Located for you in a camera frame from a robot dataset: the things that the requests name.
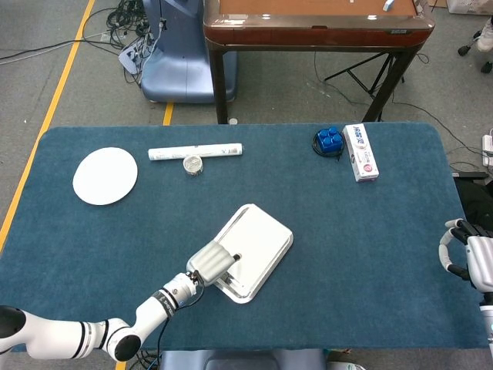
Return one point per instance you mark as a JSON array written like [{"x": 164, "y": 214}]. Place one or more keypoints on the white pink toothpaste box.
[{"x": 362, "y": 154}]

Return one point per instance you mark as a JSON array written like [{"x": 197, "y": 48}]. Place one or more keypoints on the office chair base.
[{"x": 464, "y": 50}]

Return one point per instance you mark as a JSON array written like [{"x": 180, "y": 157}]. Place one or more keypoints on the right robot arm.
[{"x": 488, "y": 327}]

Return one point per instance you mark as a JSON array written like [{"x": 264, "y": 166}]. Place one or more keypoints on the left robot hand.
[{"x": 210, "y": 264}]

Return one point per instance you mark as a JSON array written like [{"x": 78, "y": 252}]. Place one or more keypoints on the stainless steel tray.
[{"x": 242, "y": 297}]

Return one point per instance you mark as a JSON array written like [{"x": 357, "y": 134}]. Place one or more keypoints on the single mahjong tile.
[{"x": 389, "y": 4}]

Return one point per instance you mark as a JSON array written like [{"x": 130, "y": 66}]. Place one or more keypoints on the blue building block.
[{"x": 329, "y": 140}]

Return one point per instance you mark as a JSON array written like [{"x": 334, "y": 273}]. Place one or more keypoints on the white round plate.
[{"x": 104, "y": 175}]

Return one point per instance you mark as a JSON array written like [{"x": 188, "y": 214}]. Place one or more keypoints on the brown mahjong table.
[{"x": 308, "y": 36}]

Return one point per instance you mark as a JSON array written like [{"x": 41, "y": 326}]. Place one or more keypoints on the white power strip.
[{"x": 488, "y": 150}]

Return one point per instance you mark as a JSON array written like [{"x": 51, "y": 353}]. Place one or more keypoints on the translucent white sheet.
[{"x": 258, "y": 239}]

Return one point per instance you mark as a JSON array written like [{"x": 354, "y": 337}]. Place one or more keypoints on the robot own torso base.
[{"x": 239, "y": 360}]

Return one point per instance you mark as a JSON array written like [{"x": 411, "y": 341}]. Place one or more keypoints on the small clear jar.
[{"x": 192, "y": 165}]

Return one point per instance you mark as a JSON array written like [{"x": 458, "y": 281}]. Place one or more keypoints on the blue grey machine base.
[{"x": 181, "y": 69}]

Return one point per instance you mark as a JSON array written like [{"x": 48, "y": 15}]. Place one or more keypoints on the white rolled film tube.
[{"x": 215, "y": 149}]

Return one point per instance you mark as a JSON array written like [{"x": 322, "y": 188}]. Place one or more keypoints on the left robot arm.
[{"x": 154, "y": 308}]

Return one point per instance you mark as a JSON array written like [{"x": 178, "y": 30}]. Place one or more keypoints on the black seat beside table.
[{"x": 477, "y": 200}]

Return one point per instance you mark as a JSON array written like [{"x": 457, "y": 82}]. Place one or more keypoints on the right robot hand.
[{"x": 479, "y": 258}]

